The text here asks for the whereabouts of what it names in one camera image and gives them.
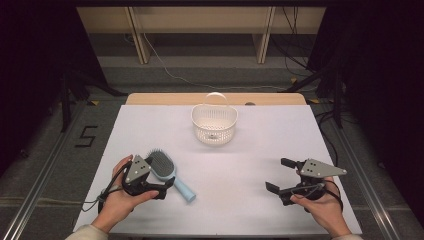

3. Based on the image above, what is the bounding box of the bundle of black cables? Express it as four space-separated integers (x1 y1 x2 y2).
269 6 319 74

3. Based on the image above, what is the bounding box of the metal floor rail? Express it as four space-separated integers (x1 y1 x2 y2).
328 113 399 240
1 99 88 240

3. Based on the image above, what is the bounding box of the white table mat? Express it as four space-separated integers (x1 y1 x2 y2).
73 104 363 236

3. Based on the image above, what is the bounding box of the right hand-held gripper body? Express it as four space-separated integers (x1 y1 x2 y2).
279 158 348 206

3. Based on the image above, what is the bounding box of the black metal stand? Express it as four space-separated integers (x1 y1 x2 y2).
281 41 346 130
59 68 128 133

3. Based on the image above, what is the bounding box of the beige wooden frame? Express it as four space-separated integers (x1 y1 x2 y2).
76 6 327 65

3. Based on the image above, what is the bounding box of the person's right hand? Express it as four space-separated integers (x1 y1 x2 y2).
289 176 353 238

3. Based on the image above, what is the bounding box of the white floor cable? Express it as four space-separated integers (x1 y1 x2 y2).
143 32 319 93

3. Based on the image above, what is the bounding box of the black floor cable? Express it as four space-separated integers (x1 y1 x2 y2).
314 109 340 167

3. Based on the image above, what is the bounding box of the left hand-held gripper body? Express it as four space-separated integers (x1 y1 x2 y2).
121 154 168 200

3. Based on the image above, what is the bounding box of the light blue hairbrush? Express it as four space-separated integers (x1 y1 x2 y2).
146 148 197 203

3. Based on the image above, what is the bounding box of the person's left hand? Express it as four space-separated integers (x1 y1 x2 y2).
91 154 160 234

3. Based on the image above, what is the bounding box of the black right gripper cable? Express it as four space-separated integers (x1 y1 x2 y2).
289 179 344 213

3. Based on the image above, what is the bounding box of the white plastic basket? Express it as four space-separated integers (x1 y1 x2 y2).
191 92 239 146

